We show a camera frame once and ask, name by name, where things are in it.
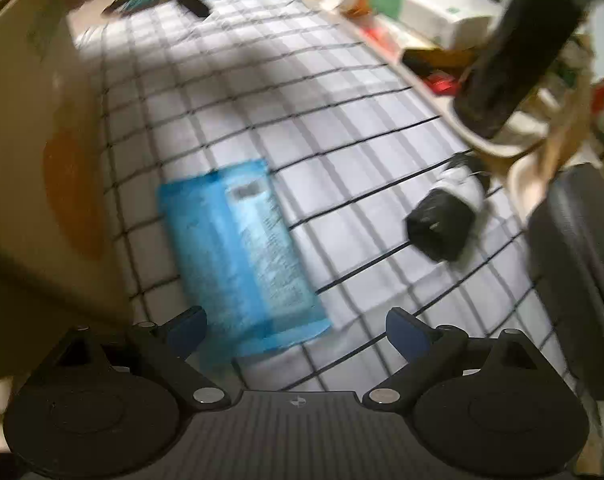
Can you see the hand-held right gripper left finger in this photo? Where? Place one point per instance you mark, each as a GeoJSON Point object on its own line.
{"type": "Point", "coordinates": [187, 330]}

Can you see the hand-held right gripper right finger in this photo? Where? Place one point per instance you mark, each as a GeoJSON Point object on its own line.
{"type": "Point", "coordinates": [406, 332]}

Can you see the blue wet wipe packet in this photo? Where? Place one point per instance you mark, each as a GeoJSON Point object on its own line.
{"type": "Point", "coordinates": [232, 260]}

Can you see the brown cardboard box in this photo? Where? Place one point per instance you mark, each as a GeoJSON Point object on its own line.
{"type": "Point", "coordinates": [32, 160]}

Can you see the black trash bag roll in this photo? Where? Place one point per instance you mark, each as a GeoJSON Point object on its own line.
{"type": "Point", "coordinates": [441, 225]}

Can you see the grey zip case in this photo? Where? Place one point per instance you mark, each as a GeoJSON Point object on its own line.
{"type": "Point", "coordinates": [581, 270]}

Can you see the white red flat box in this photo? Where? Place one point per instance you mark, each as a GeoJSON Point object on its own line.
{"type": "Point", "coordinates": [381, 35]}

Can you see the beige serving tray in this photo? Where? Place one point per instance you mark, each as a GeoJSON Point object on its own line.
{"type": "Point", "coordinates": [524, 180]}

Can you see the white serving tray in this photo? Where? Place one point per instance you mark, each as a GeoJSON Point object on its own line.
{"type": "Point", "coordinates": [501, 149]}

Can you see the green white tissue box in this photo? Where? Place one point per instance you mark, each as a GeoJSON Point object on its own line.
{"type": "Point", "coordinates": [441, 10]}

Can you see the red wrapper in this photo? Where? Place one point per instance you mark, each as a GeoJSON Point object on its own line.
{"type": "Point", "coordinates": [441, 84]}

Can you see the black thermos bottle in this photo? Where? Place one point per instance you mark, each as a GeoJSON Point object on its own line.
{"type": "Point", "coordinates": [521, 50]}

